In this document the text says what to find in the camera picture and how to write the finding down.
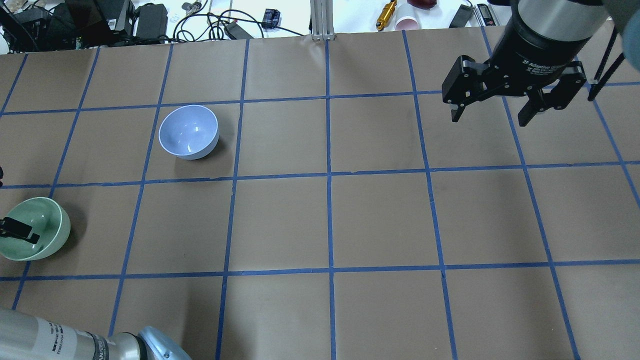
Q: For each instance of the black adaptive gripper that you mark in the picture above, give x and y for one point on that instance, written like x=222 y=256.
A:
x=534 y=56

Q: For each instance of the black gripper finger in green bowl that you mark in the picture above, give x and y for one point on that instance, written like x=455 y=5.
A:
x=11 y=228

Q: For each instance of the green bowl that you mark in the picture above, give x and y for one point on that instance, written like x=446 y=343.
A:
x=48 y=219

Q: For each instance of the blue bowl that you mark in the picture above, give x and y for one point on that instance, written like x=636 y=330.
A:
x=190 y=132

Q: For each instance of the black power adapter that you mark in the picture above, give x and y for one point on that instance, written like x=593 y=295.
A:
x=461 y=17

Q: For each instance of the pink cup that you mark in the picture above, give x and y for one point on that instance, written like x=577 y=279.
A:
x=406 y=22

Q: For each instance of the red mango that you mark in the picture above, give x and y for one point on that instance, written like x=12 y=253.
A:
x=423 y=4

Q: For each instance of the yellow brass tool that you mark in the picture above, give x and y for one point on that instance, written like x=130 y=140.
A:
x=385 y=15

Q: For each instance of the small blue box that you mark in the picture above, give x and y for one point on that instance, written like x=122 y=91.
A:
x=271 y=19

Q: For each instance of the black laptop charger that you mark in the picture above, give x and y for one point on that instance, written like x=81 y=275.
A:
x=151 y=23

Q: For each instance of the aluminium frame post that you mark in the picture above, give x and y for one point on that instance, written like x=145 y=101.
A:
x=322 y=20

